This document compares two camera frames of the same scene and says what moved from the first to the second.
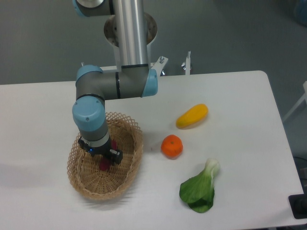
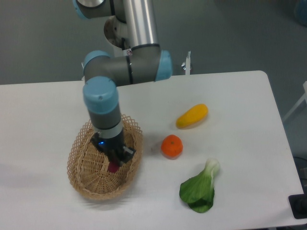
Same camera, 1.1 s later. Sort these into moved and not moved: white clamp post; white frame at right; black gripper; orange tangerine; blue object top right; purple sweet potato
Moved: black gripper; purple sweet potato
Not moved: blue object top right; white clamp post; white frame at right; orange tangerine
